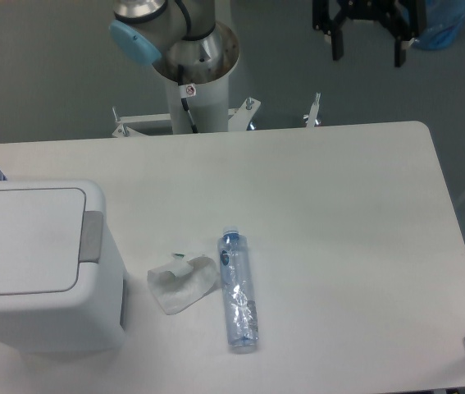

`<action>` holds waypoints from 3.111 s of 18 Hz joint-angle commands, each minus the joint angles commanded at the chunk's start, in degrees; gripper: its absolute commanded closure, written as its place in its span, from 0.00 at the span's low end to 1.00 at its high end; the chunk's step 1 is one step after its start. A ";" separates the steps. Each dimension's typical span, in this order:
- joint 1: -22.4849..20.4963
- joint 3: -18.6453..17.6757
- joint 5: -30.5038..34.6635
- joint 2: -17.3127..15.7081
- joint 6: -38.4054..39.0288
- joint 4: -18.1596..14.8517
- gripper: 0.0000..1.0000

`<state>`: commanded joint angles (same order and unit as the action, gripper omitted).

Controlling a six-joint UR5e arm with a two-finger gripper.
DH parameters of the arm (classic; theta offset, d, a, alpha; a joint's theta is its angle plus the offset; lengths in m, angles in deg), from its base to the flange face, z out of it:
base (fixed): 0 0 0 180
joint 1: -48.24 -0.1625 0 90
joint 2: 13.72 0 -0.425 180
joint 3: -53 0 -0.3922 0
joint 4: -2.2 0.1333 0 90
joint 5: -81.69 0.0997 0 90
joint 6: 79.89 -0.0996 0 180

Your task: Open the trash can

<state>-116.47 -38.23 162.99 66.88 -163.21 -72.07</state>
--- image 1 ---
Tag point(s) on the white trash can lid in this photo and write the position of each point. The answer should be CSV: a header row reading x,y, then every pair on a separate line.
x,y
39,240

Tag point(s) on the grey lid push button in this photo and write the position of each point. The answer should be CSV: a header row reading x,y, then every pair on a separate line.
x,y
91,237

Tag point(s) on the empty clear plastic bottle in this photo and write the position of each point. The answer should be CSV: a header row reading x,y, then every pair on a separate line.
x,y
240,310

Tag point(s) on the crumpled white tissue packet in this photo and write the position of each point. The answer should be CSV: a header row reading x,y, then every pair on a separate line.
x,y
184,280

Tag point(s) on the blue plastic bag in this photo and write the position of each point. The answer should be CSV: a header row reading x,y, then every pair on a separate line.
x,y
444,20

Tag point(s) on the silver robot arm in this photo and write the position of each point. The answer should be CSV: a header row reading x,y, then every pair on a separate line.
x,y
163,23

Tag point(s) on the white plastic trash can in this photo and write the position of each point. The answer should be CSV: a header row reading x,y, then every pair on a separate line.
x,y
90,315

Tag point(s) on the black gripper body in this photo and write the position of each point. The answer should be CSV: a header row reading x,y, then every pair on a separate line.
x,y
403,19

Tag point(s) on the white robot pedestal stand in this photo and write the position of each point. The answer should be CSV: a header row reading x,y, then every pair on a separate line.
x,y
203,102

